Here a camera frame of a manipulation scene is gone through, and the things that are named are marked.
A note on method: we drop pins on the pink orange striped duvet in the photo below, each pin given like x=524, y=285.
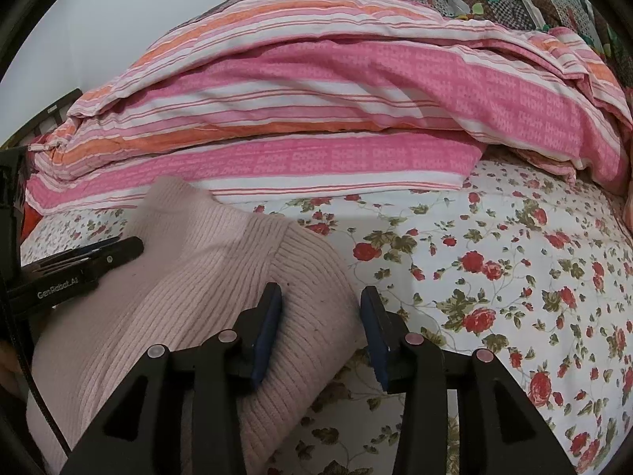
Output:
x=321, y=109

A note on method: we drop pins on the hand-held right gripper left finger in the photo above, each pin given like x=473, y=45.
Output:
x=264, y=341

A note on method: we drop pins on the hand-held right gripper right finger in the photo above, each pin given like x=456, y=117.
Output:
x=376, y=341

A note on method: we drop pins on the person's left hand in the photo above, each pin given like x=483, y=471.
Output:
x=9, y=371

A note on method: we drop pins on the white rose print bedsheet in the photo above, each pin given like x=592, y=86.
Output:
x=494, y=282

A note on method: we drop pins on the pink ribbed knit sweater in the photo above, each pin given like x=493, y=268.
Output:
x=173, y=282

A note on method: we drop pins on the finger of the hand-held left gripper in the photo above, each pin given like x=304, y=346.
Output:
x=109, y=255

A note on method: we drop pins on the dark wooden headboard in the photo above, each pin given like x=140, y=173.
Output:
x=44, y=116

